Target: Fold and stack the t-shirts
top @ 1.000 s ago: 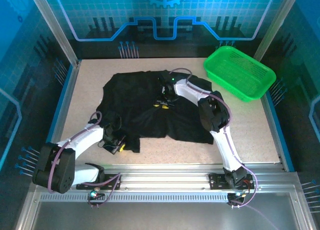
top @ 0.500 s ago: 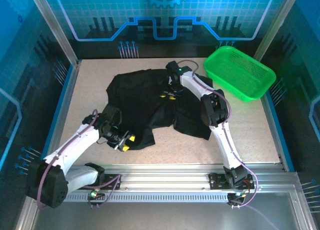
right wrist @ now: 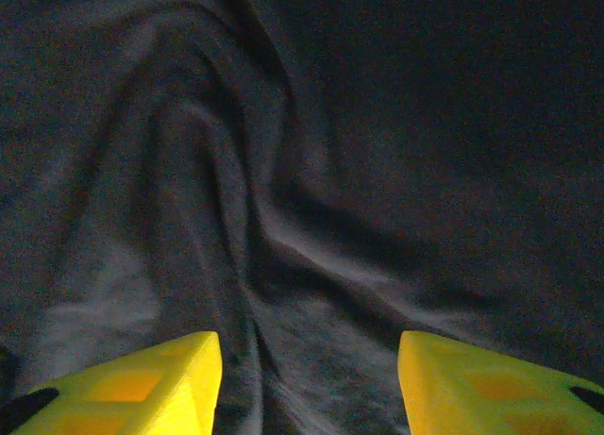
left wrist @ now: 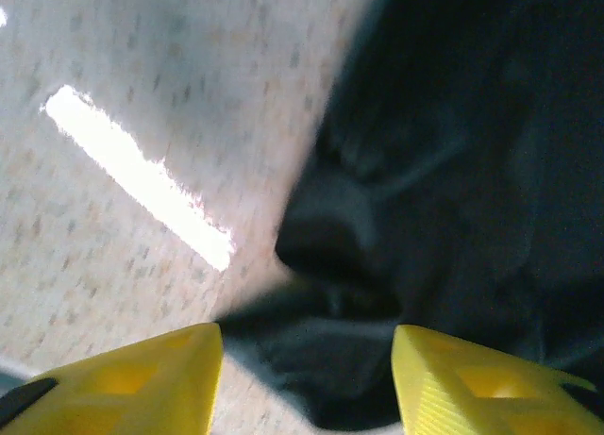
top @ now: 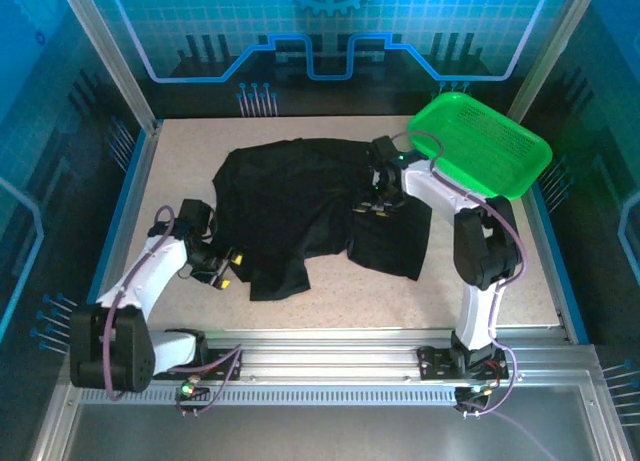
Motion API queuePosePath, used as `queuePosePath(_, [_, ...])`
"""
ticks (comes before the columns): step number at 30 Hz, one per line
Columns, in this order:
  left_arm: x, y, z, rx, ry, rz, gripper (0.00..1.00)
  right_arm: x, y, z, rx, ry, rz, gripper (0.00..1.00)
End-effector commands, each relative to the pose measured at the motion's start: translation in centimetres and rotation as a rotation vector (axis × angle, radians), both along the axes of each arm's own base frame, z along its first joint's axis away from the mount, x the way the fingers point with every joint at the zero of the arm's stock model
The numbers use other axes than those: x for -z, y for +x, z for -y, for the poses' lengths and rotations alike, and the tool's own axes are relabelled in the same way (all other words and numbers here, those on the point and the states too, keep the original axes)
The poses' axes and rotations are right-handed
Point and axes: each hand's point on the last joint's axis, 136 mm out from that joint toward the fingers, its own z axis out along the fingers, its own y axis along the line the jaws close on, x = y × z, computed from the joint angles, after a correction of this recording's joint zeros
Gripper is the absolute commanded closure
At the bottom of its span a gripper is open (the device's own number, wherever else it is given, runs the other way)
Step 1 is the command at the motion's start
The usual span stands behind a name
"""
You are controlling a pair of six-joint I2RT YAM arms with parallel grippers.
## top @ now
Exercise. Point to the green plastic basket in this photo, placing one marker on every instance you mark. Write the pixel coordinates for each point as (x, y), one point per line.
(490, 146)

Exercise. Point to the aluminium frame post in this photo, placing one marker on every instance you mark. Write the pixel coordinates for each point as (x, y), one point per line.
(107, 56)
(550, 51)

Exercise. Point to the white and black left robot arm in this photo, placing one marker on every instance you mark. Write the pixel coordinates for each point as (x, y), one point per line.
(155, 276)

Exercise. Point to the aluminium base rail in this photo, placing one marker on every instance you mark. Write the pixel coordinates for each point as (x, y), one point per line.
(330, 361)

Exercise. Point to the black t-shirt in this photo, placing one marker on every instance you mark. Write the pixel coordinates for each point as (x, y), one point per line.
(290, 201)

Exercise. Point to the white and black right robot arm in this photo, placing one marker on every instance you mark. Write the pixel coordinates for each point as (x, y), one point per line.
(475, 316)

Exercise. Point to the small lit circuit board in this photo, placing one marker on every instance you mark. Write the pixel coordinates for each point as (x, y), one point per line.
(472, 393)
(189, 389)

